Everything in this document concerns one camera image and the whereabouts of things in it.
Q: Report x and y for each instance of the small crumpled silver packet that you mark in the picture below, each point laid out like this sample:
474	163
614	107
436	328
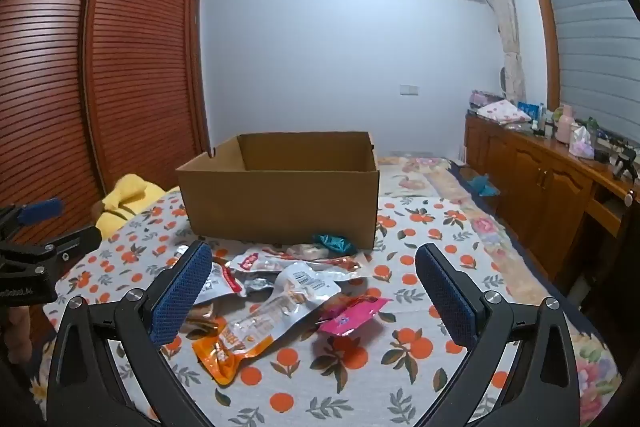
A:
260	283

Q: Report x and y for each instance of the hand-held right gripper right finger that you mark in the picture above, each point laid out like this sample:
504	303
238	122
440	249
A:
445	299

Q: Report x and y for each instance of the grey window blind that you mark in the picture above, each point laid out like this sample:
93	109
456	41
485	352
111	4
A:
590	32

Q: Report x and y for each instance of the silver clear-window snack packet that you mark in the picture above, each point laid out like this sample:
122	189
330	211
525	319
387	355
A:
295	292

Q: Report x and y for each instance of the teal snack packet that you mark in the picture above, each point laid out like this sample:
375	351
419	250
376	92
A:
332	244

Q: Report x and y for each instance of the brown wrapped snack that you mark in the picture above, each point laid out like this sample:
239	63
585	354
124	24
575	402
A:
200	319

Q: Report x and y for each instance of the blue box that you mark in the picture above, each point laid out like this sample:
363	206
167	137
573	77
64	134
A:
529	109

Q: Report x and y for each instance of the floral bed sheet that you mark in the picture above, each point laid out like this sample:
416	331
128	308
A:
480	227

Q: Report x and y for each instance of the teal cloth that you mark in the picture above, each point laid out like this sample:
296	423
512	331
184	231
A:
482	186

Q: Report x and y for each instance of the pale beige snack packet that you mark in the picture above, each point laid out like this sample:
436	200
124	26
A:
305	251

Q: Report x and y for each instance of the red-brown snack packet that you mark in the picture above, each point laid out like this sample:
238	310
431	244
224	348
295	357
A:
345	264

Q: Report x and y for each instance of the pink snack packet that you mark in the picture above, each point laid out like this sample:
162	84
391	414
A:
350	312

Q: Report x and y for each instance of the floral curtain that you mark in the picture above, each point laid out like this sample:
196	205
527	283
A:
505	17

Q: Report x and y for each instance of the silver red-label snack packet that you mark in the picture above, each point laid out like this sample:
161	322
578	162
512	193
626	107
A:
255	261

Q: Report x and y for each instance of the white wall switch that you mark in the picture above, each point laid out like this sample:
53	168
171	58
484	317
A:
408	90

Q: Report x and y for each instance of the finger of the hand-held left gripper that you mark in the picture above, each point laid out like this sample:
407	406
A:
75	239
42	209

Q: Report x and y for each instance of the pink bottle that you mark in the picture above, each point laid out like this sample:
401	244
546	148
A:
566	124

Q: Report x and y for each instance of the purple tissue pack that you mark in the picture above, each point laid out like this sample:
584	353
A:
582	144

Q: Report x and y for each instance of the purple bag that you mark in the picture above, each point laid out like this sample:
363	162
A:
482	98

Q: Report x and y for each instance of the long wooden cabinet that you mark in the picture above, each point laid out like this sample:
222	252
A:
535	177

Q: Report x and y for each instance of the orange-print white blanket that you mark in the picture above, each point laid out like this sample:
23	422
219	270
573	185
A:
350	372

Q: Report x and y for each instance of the pink floral folded cloth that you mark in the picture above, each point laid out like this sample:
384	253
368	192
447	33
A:
502	111

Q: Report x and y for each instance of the red-brown slatted wardrobe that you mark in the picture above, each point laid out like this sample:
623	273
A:
125	57

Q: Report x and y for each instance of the yellow plush toy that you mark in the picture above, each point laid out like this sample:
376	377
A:
125	197

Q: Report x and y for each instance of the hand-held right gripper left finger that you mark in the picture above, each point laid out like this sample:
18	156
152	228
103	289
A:
182	294

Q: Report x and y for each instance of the brown cardboard box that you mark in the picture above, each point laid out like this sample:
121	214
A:
280	197

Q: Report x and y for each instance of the white red-striped snack packet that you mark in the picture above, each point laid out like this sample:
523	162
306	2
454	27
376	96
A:
222	282

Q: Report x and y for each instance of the small black tripod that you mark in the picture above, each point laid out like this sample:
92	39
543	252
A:
622	162

